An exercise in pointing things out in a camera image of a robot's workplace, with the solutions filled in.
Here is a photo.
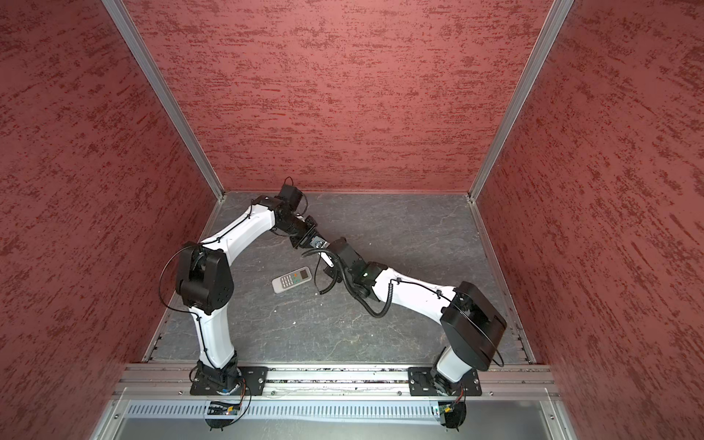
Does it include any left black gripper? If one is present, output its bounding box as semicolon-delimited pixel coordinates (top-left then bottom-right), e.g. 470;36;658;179
277;213;324;249

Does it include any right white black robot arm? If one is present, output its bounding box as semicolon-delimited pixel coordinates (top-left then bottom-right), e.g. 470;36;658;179
302;238;507;396

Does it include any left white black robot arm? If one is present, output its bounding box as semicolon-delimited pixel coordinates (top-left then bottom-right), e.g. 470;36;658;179
170;183;316;395

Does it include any grey remote control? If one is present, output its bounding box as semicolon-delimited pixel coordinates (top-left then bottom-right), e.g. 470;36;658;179
271;267;312;294

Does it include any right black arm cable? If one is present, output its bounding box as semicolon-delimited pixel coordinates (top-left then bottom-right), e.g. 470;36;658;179
301;246;397;320

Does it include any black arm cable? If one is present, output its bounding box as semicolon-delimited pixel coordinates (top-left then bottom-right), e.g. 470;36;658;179
158;241;194;315
301;246;397;320

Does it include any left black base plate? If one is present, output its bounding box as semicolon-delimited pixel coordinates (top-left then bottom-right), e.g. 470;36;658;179
189;364;270;398

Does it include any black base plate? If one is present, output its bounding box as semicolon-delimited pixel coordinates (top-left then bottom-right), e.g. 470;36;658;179
407;367;482;398
189;364;270;398

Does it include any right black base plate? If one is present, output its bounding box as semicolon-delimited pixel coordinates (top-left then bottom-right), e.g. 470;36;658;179
407;367;482;398

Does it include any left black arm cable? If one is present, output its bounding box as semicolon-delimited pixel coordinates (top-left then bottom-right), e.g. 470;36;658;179
158;241;194;315

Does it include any white slotted cable duct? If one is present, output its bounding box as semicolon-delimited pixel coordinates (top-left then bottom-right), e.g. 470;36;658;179
125;400;440;424

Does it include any left aluminium corner post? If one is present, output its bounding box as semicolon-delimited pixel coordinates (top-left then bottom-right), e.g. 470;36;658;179
102;0;226;202

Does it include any aluminium corner post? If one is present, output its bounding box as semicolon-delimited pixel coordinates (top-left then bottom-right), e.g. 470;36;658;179
469;0;574;204
102;0;226;202

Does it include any right aluminium corner post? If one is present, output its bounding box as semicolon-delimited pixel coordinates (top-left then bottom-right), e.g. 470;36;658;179
469;0;574;204

